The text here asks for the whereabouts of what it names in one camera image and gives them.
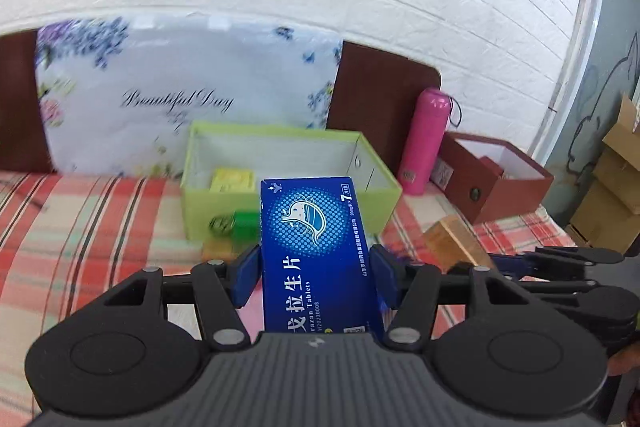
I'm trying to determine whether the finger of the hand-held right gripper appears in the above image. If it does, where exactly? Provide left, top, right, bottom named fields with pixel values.
left=487, top=254, right=601, bottom=294
left=534, top=246, right=627, bottom=266

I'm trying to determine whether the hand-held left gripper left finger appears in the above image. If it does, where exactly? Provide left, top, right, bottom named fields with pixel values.
left=102, top=244, right=262, bottom=353

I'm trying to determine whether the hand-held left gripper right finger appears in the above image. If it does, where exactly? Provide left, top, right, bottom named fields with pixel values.
left=369, top=243, right=531, bottom=353

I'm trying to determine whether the blue medicine box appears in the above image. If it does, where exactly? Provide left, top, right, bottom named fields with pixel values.
left=260, top=177, right=385, bottom=335

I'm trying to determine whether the light green storage box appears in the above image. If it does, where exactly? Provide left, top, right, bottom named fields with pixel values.
left=180, top=121, right=403, bottom=240

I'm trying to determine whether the olive gold embossed box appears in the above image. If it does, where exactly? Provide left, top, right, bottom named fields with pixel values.
left=422, top=215, right=493, bottom=275

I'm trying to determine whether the person's right hand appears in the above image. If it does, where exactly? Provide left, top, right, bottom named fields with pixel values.
left=606, top=341, right=640, bottom=377

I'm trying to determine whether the green small box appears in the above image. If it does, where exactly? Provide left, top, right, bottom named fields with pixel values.
left=231, top=209, right=262, bottom=242

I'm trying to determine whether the brown cardboard carton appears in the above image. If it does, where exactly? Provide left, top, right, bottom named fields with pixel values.
left=570, top=147, right=640, bottom=254
left=602, top=92, right=640, bottom=155

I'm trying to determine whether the brown open box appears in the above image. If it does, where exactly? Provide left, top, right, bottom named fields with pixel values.
left=431, top=132, right=556, bottom=224

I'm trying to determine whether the yellow small box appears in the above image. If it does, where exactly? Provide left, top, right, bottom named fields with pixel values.
left=209, top=168, right=256, bottom=194

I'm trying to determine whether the pink thermos bottle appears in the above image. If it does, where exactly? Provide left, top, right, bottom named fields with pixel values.
left=398, top=88, right=462, bottom=196

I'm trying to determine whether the red plaid bedsheet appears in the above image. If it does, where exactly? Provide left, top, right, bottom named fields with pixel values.
left=0, top=169, right=583, bottom=427

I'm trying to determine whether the brown wooden headboard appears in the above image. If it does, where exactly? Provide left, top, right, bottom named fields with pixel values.
left=0, top=29, right=443, bottom=172

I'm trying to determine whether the floral white plastic bag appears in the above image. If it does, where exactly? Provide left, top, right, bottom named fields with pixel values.
left=35, top=18, right=346, bottom=178

